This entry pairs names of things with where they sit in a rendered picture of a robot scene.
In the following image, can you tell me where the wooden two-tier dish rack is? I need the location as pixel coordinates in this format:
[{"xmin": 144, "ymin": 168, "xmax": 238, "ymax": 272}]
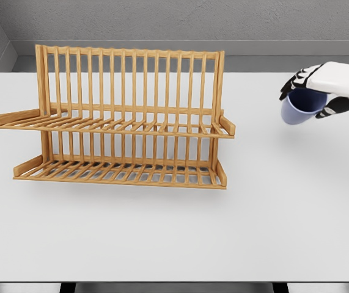
[{"xmin": 0, "ymin": 44, "xmax": 237, "ymax": 191}]

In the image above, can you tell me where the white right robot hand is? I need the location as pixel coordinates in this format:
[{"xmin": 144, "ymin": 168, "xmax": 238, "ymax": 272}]
[{"xmin": 279, "ymin": 61, "xmax": 349, "ymax": 120}]

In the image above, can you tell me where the blue cup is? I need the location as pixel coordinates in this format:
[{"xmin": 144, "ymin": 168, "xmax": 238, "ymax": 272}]
[{"xmin": 281, "ymin": 88, "xmax": 328, "ymax": 126}]

